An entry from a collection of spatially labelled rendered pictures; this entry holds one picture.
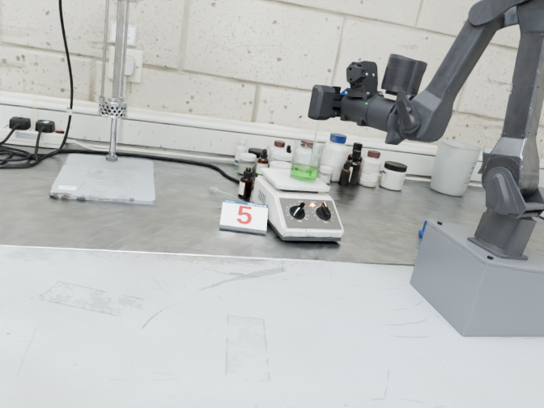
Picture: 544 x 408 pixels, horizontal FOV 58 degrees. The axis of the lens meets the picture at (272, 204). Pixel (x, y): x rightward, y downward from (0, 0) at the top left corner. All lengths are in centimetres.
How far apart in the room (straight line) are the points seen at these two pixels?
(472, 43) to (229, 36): 77
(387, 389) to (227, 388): 18
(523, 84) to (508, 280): 27
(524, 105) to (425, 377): 39
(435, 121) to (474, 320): 31
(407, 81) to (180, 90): 74
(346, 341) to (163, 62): 98
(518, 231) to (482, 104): 105
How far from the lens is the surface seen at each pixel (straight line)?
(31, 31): 144
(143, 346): 60
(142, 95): 143
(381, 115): 88
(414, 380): 64
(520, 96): 79
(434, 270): 82
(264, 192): 101
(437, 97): 84
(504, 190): 75
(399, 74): 88
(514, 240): 78
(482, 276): 74
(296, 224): 93
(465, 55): 83
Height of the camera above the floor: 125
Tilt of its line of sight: 18 degrees down
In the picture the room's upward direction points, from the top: 10 degrees clockwise
